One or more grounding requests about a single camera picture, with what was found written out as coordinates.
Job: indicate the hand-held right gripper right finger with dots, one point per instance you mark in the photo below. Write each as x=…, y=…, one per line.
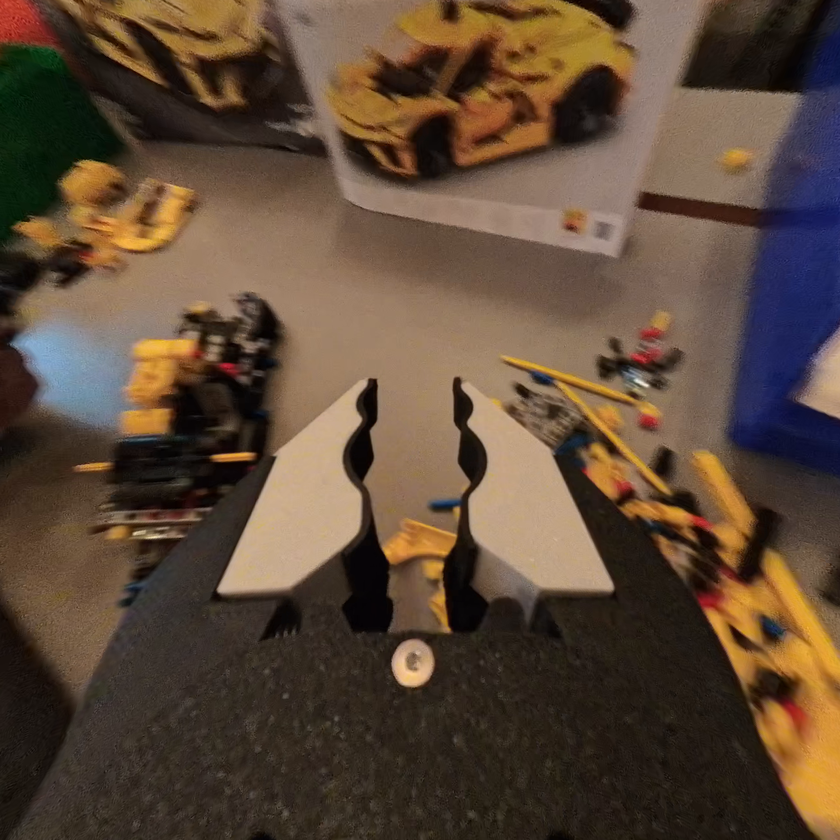
x=538, y=525

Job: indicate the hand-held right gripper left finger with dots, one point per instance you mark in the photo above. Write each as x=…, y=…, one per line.
x=295, y=525

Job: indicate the black brick car chassis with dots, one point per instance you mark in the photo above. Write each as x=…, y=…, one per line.
x=197, y=426

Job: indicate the pile of bricks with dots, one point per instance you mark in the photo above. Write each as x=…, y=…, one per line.
x=722, y=525

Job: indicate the yellow black brick subassembly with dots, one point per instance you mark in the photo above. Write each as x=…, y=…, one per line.
x=157, y=380

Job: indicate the grey desk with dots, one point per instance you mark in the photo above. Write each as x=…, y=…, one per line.
x=394, y=295

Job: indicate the person's left hand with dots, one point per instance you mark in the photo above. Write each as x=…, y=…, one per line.
x=14, y=387

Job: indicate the instruction booklet with car picture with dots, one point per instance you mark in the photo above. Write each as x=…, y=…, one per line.
x=492, y=203

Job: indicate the long yellow brick door assembly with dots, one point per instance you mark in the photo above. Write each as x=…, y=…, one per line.
x=151, y=216

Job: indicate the black red brick piece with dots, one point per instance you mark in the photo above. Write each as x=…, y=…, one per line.
x=69, y=262

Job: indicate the blue plastic bin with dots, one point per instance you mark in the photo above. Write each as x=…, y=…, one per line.
x=787, y=262

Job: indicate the small yellow brick piece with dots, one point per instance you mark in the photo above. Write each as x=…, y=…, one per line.
x=36, y=233

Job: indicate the short yellow brick fender assembly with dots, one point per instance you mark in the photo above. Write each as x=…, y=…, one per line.
x=92, y=180

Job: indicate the lone yellow connector brick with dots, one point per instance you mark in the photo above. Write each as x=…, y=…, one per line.
x=735, y=161

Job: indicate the green plastic bin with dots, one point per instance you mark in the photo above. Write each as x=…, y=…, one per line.
x=46, y=131

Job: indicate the dark toy car box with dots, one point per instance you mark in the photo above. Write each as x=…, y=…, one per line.
x=164, y=39

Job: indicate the red Lego storage case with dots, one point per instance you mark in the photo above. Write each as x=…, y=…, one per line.
x=19, y=19

